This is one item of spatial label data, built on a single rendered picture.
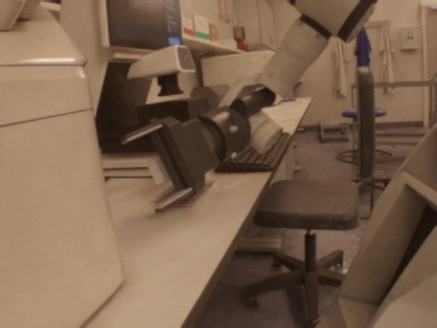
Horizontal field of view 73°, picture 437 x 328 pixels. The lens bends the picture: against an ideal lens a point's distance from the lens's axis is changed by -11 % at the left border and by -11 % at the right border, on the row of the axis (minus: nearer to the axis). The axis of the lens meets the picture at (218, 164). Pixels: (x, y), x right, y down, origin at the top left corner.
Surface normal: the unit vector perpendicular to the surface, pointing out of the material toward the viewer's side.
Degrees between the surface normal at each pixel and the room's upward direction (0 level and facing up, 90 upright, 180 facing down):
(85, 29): 90
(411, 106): 90
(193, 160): 72
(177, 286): 0
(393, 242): 90
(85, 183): 91
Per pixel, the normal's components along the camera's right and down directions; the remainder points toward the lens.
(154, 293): -0.11, -0.97
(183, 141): 0.65, -0.22
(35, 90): 0.95, -0.03
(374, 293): -0.11, 0.24
